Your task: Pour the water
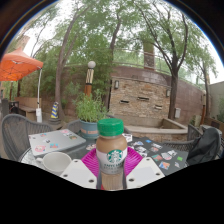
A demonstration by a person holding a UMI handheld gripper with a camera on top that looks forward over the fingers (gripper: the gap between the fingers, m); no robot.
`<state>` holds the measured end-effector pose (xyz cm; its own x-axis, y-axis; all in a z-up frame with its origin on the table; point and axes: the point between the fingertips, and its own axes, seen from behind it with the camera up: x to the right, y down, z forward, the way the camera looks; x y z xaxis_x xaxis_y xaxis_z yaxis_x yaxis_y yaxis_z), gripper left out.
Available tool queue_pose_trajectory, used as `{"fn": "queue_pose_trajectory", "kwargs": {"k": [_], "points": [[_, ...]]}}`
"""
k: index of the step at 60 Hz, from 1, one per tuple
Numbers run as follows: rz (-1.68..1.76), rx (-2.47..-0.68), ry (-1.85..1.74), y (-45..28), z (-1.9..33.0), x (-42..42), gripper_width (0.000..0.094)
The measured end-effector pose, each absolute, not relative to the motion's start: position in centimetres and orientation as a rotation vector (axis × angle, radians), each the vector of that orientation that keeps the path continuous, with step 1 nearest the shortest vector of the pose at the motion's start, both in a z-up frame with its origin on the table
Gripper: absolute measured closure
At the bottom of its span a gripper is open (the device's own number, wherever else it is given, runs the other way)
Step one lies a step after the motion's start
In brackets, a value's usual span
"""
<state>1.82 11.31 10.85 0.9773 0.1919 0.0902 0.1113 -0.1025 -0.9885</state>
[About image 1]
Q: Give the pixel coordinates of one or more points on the silver laptop with stickers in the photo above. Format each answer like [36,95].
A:
[56,140]

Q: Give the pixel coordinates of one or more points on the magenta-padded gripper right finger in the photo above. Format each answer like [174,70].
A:
[144,171]

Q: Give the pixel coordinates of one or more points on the wooden bench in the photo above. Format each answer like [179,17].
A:
[26,105]

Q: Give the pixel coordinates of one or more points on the potted plant in teal pot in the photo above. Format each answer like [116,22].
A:
[90,110]

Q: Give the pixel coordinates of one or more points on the white sticker sheet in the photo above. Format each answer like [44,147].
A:
[127,137]

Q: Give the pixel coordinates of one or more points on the grey wall utility box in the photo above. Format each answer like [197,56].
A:
[177,112]

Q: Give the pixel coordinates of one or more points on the black jacket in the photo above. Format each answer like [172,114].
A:
[205,146]

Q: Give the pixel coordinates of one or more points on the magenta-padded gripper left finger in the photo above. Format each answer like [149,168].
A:
[79,173]

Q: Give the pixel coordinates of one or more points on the blue sticker card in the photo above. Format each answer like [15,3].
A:
[90,147]

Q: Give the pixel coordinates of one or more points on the black wall lamp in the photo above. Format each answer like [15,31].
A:
[168,93]
[116,84]

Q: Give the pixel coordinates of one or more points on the green-capped coffee drink bottle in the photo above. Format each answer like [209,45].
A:
[111,156]

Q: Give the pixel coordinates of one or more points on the blue yellow striped cone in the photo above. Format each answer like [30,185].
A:
[54,111]

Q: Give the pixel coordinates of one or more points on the white ceramic mug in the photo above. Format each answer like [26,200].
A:
[55,161]

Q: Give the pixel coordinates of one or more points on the globe-topped wooden lamp post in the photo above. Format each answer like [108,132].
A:
[89,78]

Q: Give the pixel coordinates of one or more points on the black laptop with stickers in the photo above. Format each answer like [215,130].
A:
[160,155]

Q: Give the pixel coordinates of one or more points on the orange canopy tent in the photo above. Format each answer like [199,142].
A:
[18,65]

